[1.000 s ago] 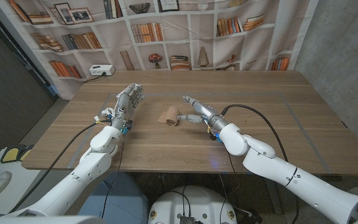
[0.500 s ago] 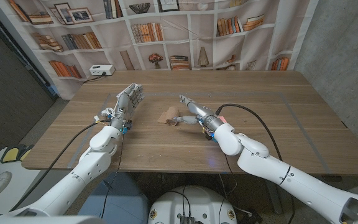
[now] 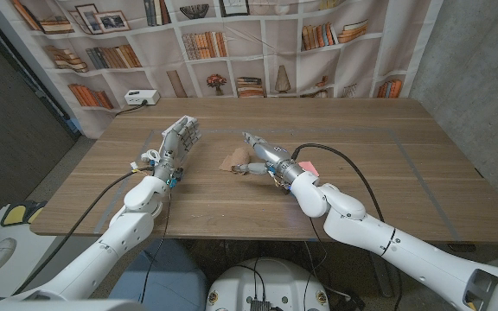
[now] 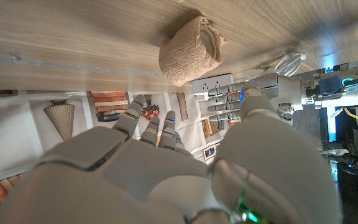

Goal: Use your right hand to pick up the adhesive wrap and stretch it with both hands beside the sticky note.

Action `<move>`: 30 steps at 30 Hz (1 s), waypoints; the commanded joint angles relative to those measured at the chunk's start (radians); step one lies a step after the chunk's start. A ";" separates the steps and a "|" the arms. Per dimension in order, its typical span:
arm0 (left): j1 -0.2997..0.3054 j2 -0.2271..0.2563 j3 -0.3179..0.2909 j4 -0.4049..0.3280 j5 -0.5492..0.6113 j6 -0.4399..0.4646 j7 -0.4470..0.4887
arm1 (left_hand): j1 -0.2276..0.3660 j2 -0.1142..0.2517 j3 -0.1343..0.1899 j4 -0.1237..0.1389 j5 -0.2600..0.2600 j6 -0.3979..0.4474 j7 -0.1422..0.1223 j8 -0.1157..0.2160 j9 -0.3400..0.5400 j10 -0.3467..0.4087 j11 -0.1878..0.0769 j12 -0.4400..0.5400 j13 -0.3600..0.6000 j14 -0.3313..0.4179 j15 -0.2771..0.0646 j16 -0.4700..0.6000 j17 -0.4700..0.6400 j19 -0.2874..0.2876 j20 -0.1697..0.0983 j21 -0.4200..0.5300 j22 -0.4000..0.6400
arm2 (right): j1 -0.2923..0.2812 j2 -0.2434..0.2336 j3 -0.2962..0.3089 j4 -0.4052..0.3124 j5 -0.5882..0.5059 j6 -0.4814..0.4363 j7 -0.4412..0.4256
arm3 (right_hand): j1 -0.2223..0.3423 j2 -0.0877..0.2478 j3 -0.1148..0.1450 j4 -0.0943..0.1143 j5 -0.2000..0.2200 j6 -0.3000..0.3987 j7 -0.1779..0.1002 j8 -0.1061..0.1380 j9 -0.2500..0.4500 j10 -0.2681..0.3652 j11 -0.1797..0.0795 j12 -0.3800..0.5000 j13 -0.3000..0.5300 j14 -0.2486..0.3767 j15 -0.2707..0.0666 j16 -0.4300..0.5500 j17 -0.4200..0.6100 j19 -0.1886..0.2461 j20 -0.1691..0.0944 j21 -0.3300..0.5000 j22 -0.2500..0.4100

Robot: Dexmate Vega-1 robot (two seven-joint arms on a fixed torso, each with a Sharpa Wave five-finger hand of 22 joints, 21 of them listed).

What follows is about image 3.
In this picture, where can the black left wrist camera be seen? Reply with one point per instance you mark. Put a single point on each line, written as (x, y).
(175, 176)

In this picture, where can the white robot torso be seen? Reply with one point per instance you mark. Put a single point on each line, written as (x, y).
(270, 281)

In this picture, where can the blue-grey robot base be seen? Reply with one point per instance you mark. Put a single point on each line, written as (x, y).
(175, 281)

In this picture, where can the grey table leg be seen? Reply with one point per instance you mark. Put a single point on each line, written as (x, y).
(381, 272)

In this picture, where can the pink sticky note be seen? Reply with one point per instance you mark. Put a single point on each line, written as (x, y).
(311, 167)

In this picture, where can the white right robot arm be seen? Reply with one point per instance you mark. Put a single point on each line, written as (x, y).
(404, 250)

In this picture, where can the printed bookshelf backdrop cloth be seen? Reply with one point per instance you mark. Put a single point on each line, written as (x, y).
(249, 56)

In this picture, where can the white socket box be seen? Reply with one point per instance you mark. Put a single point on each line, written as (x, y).
(141, 97)

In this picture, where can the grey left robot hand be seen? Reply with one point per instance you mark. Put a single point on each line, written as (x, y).
(180, 140)

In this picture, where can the tan adhesive wrap roll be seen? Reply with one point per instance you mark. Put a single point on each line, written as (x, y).
(234, 159)

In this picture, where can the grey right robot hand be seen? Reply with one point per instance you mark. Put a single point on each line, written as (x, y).
(272, 155)

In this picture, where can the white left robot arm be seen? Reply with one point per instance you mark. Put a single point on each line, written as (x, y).
(123, 233)

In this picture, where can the white floor platform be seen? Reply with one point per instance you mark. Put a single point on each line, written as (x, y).
(28, 259)

